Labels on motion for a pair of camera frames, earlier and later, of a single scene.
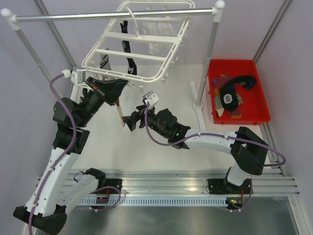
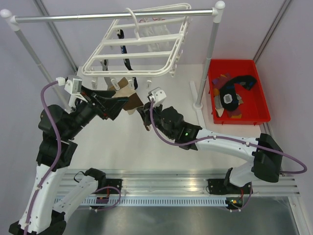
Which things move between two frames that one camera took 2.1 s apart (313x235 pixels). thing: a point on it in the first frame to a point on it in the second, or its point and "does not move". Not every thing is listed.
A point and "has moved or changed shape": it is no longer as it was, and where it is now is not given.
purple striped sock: [234, 114] does not move
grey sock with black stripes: [228, 99] to [217, 102]
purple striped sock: [217, 82] does not move
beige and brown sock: [220, 111] does not move
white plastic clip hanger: [106, 33] has moved or changed shape
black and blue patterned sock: [132, 68] to [120, 34]
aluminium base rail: [135, 183] does not move
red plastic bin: [254, 108] does not move
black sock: [228, 96] does not move
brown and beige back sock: [117, 105] to [125, 91]
